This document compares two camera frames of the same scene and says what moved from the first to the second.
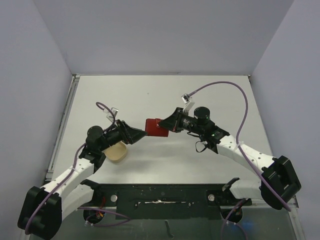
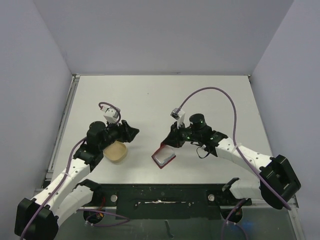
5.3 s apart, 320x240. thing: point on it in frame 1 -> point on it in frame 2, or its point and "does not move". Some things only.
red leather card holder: x=152 y=128 -> x=163 y=155
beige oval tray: x=117 y=152 does not move
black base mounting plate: x=168 y=202 does not move
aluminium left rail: x=62 y=125 does not move
